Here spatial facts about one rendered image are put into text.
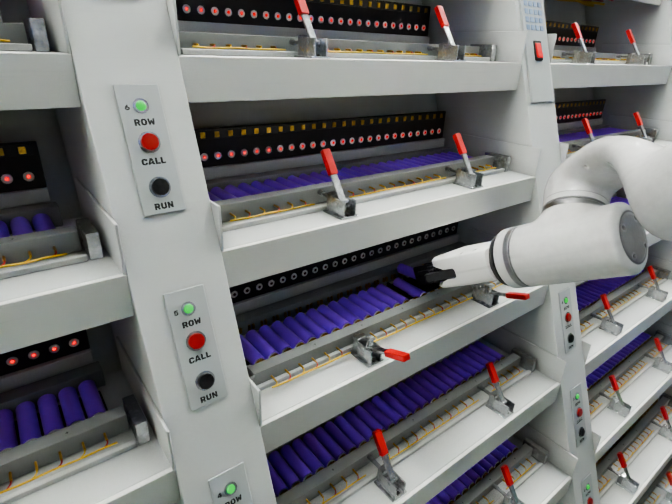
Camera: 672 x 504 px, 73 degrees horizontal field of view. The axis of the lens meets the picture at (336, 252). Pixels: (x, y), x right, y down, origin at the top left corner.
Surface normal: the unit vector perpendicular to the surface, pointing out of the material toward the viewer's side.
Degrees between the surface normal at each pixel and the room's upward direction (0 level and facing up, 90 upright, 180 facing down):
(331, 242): 110
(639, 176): 64
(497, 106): 90
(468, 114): 90
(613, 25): 90
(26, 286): 21
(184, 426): 90
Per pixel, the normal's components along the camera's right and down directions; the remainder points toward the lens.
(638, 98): -0.80, 0.22
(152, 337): 0.58, 0.00
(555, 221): -0.76, -0.50
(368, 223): 0.61, 0.34
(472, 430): 0.04, -0.91
